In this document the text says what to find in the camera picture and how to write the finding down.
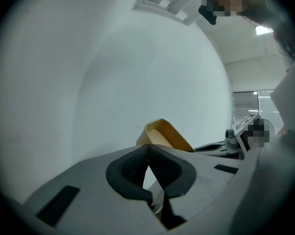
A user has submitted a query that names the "square ceiling light panel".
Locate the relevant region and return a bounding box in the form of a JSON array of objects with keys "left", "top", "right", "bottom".
[{"left": 255, "top": 25, "right": 274, "bottom": 36}]

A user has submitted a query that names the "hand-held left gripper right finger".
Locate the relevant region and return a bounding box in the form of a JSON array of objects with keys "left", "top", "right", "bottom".
[{"left": 148, "top": 144, "right": 244, "bottom": 230}]

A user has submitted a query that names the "yellow plastic container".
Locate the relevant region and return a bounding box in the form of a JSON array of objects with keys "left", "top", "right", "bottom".
[{"left": 136, "top": 118, "right": 195, "bottom": 216}]

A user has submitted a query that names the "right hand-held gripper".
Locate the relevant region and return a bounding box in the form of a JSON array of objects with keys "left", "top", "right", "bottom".
[{"left": 194, "top": 112, "right": 276, "bottom": 161}]

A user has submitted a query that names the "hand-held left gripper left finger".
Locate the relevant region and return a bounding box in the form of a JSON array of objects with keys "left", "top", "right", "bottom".
[{"left": 23, "top": 144, "right": 168, "bottom": 235}]

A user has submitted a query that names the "person's white shirt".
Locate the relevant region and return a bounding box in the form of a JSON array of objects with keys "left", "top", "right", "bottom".
[{"left": 232, "top": 55, "right": 295, "bottom": 235}]

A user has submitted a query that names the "white ceiling air vent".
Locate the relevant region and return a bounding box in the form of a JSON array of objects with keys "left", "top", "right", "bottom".
[{"left": 132, "top": 0, "right": 202, "bottom": 27}]

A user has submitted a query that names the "grey fisheye camera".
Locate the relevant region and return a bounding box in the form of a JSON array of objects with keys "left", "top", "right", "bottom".
[{"left": 225, "top": 128, "right": 240, "bottom": 154}]

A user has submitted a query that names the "glass partition window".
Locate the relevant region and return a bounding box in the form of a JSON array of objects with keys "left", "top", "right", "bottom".
[{"left": 232, "top": 90, "right": 284, "bottom": 132}]

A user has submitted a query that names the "black head-mounted camera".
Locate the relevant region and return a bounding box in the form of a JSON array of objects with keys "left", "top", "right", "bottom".
[{"left": 198, "top": 4, "right": 218, "bottom": 25}]

